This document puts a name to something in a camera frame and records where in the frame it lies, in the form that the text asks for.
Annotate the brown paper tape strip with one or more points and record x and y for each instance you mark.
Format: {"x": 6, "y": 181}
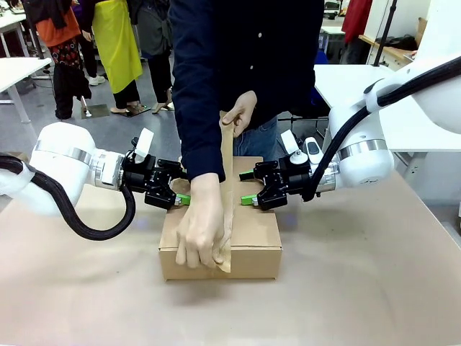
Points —
{"x": 227, "y": 162}

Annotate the black bag on desk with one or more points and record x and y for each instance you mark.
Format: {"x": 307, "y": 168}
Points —
{"x": 399, "y": 42}

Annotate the flat board on floor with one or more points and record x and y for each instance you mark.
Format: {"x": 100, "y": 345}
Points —
{"x": 95, "y": 111}

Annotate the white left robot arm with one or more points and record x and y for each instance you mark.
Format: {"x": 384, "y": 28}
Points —
{"x": 61, "y": 151}

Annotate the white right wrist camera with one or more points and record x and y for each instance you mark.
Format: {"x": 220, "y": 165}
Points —
{"x": 289, "y": 140}

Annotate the bystander in orange top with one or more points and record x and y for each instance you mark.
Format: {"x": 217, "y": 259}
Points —
{"x": 61, "y": 47}

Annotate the bystander in grey jacket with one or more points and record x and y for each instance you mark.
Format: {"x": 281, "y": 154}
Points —
{"x": 156, "y": 43}

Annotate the white table with white legs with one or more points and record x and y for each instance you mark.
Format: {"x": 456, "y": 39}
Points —
{"x": 18, "y": 68}

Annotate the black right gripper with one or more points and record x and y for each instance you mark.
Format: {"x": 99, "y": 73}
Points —
{"x": 297, "y": 176}

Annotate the wooden desk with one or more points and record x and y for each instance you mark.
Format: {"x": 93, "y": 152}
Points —
{"x": 394, "y": 56}

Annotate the person's left hand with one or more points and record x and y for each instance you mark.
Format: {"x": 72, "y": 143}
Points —
{"x": 246, "y": 110}

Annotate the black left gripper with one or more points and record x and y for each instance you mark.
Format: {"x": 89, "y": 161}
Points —
{"x": 138, "y": 176}

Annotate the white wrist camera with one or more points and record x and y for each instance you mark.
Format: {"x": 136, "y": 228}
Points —
{"x": 144, "y": 142}
{"x": 289, "y": 140}

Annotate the person's right hand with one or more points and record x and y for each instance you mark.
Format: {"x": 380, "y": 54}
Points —
{"x": 203, "y": 230}

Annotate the brown cardboard shipping box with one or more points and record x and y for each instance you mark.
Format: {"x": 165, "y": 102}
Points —
{"x": 255, "y": 248}

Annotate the bystander in yellow apron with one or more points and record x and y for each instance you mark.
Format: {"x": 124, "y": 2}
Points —
{"x": 117, "y": 47}

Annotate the bystander in red top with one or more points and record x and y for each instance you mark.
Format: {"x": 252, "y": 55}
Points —
{"x": 356, "y": 21}

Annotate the person's right forearm dark sleeve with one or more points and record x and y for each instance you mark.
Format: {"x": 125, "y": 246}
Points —
{"x": 200, "y": 144}

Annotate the small printed cardboard box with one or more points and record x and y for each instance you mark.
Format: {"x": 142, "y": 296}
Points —
{"x": 18, "y": 156}

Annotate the black tripod pole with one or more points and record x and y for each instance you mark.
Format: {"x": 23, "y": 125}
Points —
{"x": 385, "y": 29}

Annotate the upright cardboard piece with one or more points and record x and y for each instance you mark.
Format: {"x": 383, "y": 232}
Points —
{"x": 421, "y": 29}

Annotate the person in dark shirt, jeans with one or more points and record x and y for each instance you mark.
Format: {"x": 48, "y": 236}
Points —
{"x": 234, "y": 43}

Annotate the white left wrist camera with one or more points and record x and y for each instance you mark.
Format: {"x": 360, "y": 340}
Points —
{"x": 144, "y": 142}

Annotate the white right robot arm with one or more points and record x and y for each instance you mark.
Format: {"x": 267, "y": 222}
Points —
{"x": 363, "y": 169}

